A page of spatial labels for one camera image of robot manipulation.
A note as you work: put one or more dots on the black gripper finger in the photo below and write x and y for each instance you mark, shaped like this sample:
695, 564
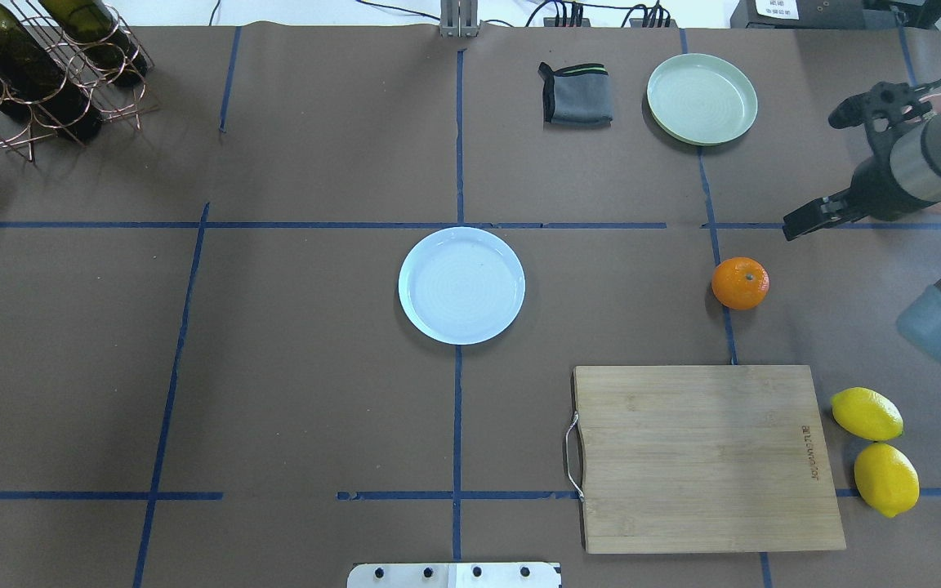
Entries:
818, 214

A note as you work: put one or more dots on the orange fruit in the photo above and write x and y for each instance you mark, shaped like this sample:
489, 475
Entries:
740, 283

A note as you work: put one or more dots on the light blue plate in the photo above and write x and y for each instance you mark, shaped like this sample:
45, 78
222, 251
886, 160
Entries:
461, 285

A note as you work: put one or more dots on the light green plate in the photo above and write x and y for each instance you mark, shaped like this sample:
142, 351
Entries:
701, 99

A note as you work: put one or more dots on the lemon nearer the board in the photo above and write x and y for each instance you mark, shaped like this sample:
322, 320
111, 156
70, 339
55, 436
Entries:
867, 414

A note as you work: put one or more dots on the lemon farther from board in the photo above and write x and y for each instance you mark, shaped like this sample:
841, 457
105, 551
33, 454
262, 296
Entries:
886, 479

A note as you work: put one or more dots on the folded grey cloth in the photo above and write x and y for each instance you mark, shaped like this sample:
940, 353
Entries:
577, 95

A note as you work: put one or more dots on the bamboo cutting board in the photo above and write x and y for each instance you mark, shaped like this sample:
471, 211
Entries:
705, 458

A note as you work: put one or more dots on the dark wine bottle front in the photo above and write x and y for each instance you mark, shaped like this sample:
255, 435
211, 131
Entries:
102, 37

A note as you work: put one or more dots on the dark wine bottle middle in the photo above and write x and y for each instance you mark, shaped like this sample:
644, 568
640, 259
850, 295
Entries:
34, 77

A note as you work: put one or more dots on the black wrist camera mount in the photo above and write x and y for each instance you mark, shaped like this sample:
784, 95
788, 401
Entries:
887, 111

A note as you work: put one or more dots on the aluminium frame post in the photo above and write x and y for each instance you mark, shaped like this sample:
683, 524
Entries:
459, 18

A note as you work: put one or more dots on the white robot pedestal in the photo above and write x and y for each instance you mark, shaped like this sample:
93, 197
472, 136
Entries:
454, 574

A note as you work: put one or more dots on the copper wire bottle rack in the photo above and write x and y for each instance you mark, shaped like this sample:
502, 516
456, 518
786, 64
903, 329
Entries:
67, 70

